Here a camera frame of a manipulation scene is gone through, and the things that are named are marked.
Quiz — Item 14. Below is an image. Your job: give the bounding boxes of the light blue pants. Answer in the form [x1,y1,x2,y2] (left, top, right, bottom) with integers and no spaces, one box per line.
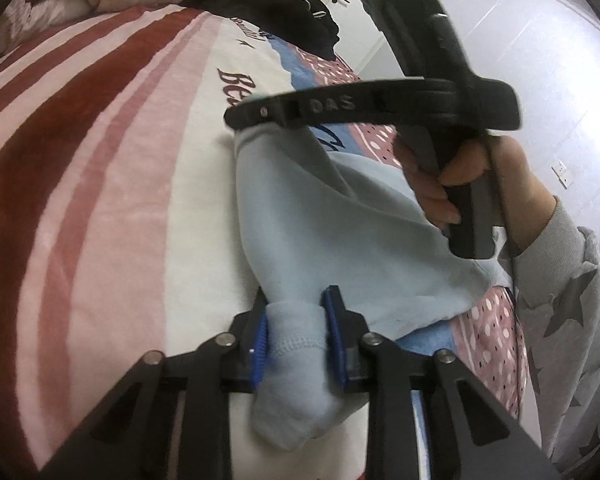
[235,125,504,451]

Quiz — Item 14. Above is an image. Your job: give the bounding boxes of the grey star-print sleeve forearm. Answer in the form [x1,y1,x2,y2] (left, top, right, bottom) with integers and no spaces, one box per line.
[512,190,600,479]

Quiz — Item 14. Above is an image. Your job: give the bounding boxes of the person right hand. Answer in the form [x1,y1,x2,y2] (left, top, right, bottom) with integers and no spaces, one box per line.
[394,131,558,261]

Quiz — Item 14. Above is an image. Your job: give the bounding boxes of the white door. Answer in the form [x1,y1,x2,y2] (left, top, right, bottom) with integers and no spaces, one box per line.
[323,0,403,80]

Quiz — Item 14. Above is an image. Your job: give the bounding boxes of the black clothes pile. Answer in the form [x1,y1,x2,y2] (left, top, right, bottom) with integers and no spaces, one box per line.
[182,0,339,61]

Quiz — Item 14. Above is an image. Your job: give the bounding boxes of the striped dotted fleece blanket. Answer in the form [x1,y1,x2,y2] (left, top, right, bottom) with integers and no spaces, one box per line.
[0,6,355,479]

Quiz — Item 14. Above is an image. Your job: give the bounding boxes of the white wall socket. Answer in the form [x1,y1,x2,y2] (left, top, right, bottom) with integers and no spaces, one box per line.
[552,160,573,190]

